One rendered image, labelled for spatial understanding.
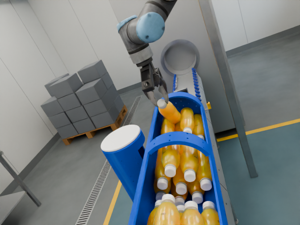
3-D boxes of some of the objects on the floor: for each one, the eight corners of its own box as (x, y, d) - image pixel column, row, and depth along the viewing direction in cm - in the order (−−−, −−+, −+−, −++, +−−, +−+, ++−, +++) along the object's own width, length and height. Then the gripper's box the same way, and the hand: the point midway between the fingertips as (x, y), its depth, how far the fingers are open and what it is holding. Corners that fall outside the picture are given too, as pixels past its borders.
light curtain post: (256, 172, 212) (201, -23, 147) (257, 176, 207) (202, -24, 142) (248, 173, 214) (192, -19, 149) (250, 178, 209) (192, -19, 143)
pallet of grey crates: (127, 110, 491) (102, 58, 445) (117, 130, 421) (85, 71, 376) (81, 125, 527) (53, 78, 482) (65, 145, 457) (31, 93, 412)
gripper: (157, 52, 96) (175, 95, 105) (133, 61, 100) (152, 103, 108) (155, 57, 89) (175, 103, 97) (129, 67, 92) (150, 111, 101)
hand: (161, 103), depth 100 cm, fingers closed on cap, 4 cm apart
